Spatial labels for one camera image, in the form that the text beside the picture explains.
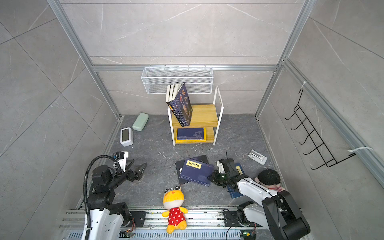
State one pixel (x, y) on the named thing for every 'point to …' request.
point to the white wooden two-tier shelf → (204, 124)
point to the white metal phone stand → (257, 157)
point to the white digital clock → (126, 138)
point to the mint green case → (140, 121)
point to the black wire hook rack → (311, 132)
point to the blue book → (235, 194)
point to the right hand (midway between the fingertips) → (208, 176)
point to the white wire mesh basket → (198, 79)
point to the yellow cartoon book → (190, 140)
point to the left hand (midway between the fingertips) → (138, 159)
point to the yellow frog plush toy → (173, 200)
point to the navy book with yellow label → (190, 133)
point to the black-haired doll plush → (271, 179)
